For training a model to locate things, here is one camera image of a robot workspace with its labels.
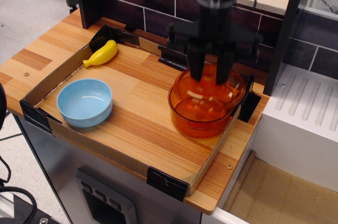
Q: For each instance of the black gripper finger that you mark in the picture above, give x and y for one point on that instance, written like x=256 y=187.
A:
x=195 y=61
x=224 y=63

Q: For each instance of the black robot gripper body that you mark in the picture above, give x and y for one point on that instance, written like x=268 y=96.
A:
x=216 y=33

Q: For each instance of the orange transparent pot lid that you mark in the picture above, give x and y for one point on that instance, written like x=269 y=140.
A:
x=229 y=94

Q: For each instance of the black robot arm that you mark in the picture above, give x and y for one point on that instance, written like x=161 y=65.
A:
x=213 y=33

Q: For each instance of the orange transparent pot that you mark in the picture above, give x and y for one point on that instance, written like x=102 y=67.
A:
x=200 y=118

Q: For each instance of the yellow toy banana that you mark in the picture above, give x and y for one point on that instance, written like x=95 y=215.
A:
x=103 y=55

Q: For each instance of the white toy sink drainer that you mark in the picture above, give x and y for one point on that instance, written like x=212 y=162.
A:
x=297 y=132

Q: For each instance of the light blue bowl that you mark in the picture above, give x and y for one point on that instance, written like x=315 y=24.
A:
x=85 y=103

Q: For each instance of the cardboard fence with black tape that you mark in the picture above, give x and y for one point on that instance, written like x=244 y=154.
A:
x=139 y=136

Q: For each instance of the grey oven control panel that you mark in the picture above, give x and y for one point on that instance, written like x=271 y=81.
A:
x=105 y=204

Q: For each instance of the dark upright post right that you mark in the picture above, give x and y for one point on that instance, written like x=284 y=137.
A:
x=277 y=66

